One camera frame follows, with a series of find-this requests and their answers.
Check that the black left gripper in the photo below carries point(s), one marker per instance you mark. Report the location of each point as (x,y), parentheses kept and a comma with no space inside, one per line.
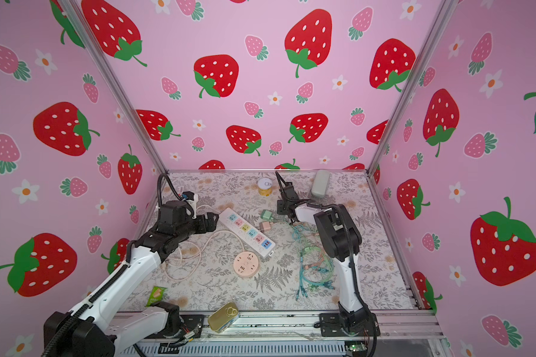
(211,223)

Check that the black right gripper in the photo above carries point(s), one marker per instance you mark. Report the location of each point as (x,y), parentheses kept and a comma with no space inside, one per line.
(280,206)

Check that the light green charger plug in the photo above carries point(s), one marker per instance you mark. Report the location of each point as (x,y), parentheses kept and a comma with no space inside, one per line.
(266,216)

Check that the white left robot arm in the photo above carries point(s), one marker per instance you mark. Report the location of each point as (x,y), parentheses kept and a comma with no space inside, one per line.
(87,329)

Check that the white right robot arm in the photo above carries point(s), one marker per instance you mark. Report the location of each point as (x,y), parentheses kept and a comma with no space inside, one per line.
(341,241)

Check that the pink charger plug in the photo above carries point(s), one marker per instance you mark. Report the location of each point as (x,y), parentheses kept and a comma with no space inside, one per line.
(265,226)

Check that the yellow labelled food can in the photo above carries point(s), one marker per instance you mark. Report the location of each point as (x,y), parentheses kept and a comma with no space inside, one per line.
(265,186)

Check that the pale green glasses case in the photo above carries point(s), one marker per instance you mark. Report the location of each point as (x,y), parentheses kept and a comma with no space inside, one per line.
(320,184)

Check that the white multicolour power strip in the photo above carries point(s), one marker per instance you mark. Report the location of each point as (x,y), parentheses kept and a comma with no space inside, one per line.
(246,231)

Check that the round pink power socket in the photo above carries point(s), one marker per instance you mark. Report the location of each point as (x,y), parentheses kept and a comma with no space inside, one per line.
(246,264)

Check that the green snack packet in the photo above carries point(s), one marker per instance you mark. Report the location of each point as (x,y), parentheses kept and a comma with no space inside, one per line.
(156,295)

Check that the gold sardine tin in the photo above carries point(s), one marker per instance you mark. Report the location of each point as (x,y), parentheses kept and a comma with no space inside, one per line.
(223,317)

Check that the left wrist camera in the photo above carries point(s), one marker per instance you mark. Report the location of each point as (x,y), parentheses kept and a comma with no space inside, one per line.
(191,198)

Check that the silver aluminium corner post right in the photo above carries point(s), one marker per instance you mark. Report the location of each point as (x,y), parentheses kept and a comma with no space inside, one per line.
(440,22)

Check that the silver aluminium corner post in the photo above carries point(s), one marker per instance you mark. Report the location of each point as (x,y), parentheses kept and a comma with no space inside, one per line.
(440,22)
(78,21)

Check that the silver aluminium corner post left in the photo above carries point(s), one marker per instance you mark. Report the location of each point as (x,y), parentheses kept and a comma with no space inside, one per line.
(78,21)

